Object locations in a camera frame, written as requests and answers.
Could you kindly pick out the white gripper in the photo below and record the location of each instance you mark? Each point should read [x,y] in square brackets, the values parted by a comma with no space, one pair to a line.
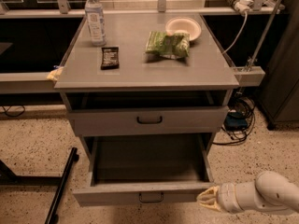
[226,197]

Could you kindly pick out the grey drawer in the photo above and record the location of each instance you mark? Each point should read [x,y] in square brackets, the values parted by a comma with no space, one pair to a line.
[166,168]
[145,112]

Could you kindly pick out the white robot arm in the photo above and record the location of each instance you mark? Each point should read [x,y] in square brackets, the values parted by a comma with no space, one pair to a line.
[269,193]

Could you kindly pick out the grey drawer cabinet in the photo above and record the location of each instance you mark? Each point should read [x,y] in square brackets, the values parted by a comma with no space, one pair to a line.
[204,70]

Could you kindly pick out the grey top drawer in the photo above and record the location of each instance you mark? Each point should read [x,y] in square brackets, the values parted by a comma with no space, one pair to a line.
[145,112]

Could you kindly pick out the blue box on floor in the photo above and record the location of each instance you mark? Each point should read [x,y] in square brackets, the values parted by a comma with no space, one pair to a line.
[235,122]

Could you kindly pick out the dark grey side cabinet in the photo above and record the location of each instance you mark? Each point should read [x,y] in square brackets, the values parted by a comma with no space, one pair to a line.
[279,94]

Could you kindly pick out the green chip bag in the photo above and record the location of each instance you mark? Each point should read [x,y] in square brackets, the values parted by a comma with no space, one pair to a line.
[175,46]

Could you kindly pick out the white paper bowl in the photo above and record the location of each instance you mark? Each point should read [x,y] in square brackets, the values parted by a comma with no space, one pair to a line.
[184,24]

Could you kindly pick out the black snack packet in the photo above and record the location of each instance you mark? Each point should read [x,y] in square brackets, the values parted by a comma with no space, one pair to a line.
[110,58]

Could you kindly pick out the yellow tape scrap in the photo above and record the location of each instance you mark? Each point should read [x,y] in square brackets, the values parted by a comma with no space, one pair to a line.
[55,74]

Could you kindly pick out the black metal floor stand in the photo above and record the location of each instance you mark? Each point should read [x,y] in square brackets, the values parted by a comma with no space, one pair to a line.
[8,178]

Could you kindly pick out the clear plastic water bottle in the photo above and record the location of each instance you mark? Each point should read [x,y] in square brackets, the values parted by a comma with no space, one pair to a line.
[95,20]

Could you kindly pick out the grey metal rail frame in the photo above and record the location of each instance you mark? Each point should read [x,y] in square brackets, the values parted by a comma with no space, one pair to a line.
[34,32]

